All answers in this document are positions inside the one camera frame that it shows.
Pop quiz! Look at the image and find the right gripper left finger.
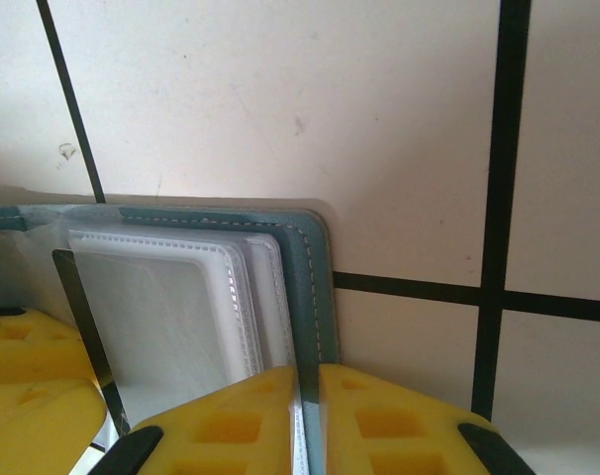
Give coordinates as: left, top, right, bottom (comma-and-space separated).
103, 364, 296, 475

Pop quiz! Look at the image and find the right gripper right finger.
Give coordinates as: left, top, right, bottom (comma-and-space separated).
318, 362, 535, 475

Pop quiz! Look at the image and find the dark glossy card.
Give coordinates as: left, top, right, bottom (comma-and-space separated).
50, 248, 235, 434

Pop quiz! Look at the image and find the teal card holder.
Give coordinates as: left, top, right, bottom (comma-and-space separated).
0, 205, 342, 475

